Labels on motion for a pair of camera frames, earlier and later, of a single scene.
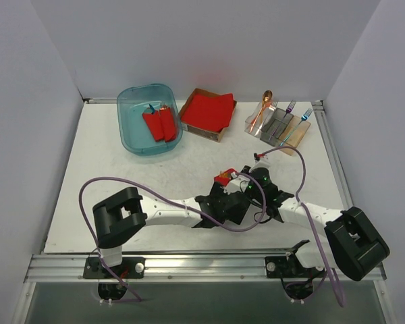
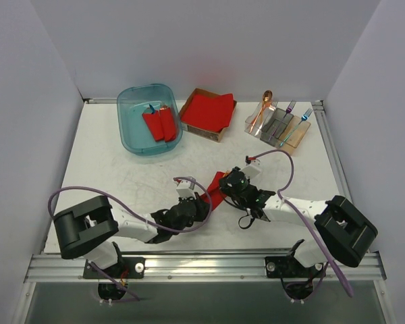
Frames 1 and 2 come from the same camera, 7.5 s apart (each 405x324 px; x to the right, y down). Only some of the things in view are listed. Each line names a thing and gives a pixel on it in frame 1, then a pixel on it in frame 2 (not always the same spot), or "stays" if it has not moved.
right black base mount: [283, 267] stays
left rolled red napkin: [153, 122] stays
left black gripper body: [236, 205] to [198, 205]
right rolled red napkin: [168, 125] stays
